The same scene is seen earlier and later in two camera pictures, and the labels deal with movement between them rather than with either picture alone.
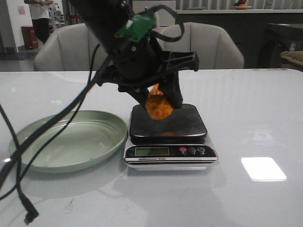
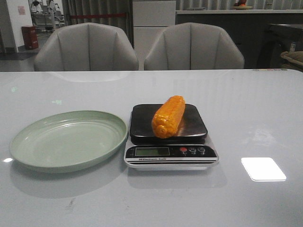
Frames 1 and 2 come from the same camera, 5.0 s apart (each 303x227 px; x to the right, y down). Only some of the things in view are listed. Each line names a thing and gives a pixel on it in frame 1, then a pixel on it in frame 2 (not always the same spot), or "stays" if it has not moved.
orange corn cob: [157, 105] → [166, 120]
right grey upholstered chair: [215, 49] stays
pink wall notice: [21, 10] stays
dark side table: [278, 39] stays
